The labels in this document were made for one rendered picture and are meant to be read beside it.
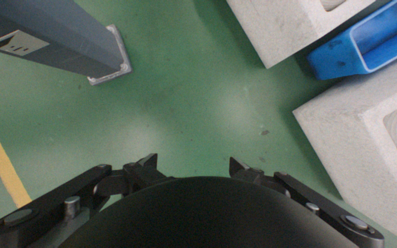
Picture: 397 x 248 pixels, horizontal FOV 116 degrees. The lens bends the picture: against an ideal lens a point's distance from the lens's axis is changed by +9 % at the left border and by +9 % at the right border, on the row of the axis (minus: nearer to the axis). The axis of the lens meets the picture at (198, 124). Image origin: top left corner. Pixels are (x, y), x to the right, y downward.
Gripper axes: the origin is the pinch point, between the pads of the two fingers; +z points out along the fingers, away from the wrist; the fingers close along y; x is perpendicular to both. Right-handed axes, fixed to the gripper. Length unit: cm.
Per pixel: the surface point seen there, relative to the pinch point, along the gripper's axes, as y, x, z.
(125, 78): -23.3, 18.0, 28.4
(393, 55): 42.8, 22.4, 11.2
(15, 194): -67, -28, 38
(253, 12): 12.9, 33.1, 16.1
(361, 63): 35.8, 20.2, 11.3
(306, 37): 20.0, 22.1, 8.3
